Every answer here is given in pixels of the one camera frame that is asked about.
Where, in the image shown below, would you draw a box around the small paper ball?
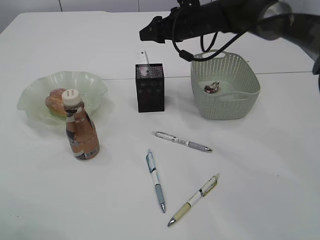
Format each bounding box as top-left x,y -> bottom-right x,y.
204,81 -> 220,94

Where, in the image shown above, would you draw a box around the translucent green ruffled plate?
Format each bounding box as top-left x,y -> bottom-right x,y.
17,71 -> 108,125

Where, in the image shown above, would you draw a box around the sugared bread roll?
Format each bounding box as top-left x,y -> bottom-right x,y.
45,88 -> 67,117

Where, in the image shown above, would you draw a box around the white pen grey grip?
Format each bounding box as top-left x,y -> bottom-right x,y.
151,131 -> 213,153

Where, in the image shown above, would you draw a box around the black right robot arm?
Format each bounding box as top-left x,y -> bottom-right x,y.
139,0 -> 320,75

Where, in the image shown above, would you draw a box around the brown coffee drink bottle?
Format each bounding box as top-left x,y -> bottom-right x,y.
62,89 -> 100,161

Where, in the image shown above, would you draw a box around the blue white pen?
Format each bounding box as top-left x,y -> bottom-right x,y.
145,148 -> 166,213

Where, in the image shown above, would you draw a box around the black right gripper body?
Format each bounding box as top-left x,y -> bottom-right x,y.
139,0 -> 225,44

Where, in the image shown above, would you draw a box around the black mesh pen holder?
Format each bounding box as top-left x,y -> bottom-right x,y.
135,63 -> 165,113

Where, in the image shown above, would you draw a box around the pale green plastic basket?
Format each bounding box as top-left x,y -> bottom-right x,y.
190,51 -> 261,120

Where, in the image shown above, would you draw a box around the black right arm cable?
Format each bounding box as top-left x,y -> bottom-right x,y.
171,0 -> 320,62

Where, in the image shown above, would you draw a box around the clear plastic ruler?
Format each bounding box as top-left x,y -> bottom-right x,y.
137,50 -> 150,65

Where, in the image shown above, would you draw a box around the white cream pen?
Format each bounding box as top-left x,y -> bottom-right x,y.
167,173 -> 220,228

